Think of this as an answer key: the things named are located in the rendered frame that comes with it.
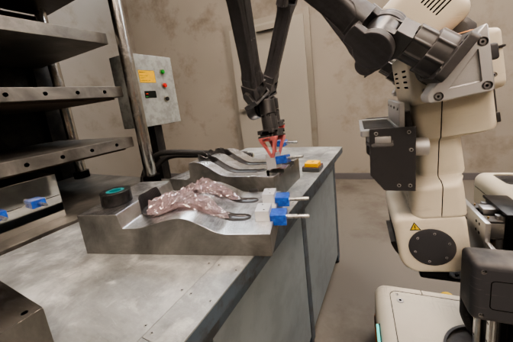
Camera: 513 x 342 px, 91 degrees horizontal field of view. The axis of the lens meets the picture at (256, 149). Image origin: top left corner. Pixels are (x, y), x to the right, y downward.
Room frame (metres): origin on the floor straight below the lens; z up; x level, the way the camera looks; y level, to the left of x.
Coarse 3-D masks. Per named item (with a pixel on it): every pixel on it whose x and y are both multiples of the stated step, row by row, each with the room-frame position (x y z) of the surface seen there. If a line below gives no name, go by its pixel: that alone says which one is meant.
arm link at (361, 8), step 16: (304, 0) 0.57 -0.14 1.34; (320, 0) 0.55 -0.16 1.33; (336, 0) 0.53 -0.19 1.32; (352, 0) 0.53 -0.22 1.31; (336, 16) 0.54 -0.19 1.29; (352, 16) 0.52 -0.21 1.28; (368, 16) 0.55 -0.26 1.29; (400, 16) 0.52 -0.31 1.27; (352, 32) 0.51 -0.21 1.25; (368, 32) 0.49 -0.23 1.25; (384, 32) 0.49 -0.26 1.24; (352, 48) 0.53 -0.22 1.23; (368, 48) 0.51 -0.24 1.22; (384, 48) 0.49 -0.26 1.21; (368, 64) 0.53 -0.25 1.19; (384, 64) 0.51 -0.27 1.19
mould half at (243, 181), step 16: (208, 160) 1.00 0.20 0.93; (224, 160) 1.03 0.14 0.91; (256, 160) 1.09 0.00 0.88; (176, 176) 1.07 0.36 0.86; (192, 176) 0.98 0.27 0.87; (208, 176) 0.94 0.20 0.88; (224, 176) 0.90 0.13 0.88; (240, 176) 0.87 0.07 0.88; (256, 176) 0.84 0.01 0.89; (272, 176) 0.81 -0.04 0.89; (288, 176) 0.91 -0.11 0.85
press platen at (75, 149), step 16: (48, 144) 1.40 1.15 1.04; (64, 144) 1.27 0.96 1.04; (80, 144) 1.17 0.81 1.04; (96, 144) 1.12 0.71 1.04; (112, 144) 1.18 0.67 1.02; (128, 144) 1.25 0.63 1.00; (0, 160) 0.91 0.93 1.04; (16, 160) 0.88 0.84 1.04; (32, 160) 0.91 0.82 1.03; (48, 160) 0.95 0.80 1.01; (64, 160) 1.00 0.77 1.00; (0, 176) 0.83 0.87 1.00
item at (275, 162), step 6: (276, 156) 0.85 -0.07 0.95; (282, 156) 0.84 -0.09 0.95; (288, 156) 0.85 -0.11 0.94; (294, 156) 0.84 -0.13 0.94; (300, 156) 0.83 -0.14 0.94; (270, 162) 0.86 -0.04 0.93; (276, 162) 0.85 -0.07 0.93; (282, 162) 0.84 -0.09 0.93; (288, 162) 0.84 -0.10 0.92; (270, 168) 0.86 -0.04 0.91
